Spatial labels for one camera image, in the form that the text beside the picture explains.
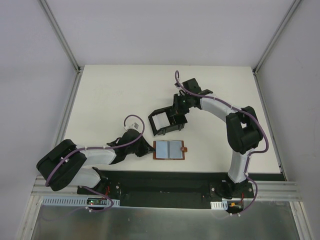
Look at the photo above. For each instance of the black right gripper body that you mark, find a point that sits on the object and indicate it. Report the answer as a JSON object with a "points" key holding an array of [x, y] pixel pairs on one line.
{"points": [[173, 116]]}

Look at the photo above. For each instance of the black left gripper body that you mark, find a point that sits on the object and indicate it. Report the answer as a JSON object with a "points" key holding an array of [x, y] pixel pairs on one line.
{"points": [[144, 149]]}

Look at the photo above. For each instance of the brown leather card holder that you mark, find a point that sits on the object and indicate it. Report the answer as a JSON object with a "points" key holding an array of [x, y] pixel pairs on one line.
{"points": [[169, 150]]}

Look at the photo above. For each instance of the black plastic card box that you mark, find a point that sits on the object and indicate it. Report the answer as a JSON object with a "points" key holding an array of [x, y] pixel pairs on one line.
{"points": [[177, 122]]}

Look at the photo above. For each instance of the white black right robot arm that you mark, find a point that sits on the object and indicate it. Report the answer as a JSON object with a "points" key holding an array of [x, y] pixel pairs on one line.
{"points": [[242, 127]]}

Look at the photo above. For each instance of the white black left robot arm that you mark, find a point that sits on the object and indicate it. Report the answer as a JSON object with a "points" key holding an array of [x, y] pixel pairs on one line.
{"points": [[65, 164]]}

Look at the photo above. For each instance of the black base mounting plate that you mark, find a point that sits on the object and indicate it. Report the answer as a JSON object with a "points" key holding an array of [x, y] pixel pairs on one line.
{"points": [[181, 190]]}

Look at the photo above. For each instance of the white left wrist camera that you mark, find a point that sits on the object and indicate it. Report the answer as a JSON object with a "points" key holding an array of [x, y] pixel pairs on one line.
{"points": [[134, 126]]}

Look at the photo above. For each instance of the white left cable duct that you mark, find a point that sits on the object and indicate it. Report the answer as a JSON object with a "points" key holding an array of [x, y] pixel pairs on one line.
{"points": [[68, 201]]}

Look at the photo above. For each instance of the white cable duct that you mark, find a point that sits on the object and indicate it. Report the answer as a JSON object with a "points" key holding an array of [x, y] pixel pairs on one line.
{"points": [[226, 205], [68, 201]]}

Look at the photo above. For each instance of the white right cable duct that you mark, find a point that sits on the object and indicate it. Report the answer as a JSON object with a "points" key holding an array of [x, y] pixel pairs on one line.
{"points": [[226, 205]]}

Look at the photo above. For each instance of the right rear aluminium post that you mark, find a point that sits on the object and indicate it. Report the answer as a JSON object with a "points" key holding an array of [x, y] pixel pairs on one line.
{"points": [[295, 4]]}

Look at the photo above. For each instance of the aluminium post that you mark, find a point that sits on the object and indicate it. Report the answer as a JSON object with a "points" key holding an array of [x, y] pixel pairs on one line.
{"points": [[295, 4], [59, 34]]}

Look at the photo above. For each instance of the left rear aluminium post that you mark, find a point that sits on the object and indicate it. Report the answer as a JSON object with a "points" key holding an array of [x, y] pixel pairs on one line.
{"points": [[59, 34]]}

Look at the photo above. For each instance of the right aluminium side rail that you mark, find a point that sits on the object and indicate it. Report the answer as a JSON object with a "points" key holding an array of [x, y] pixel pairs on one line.
{"points": [[300, 223]]}

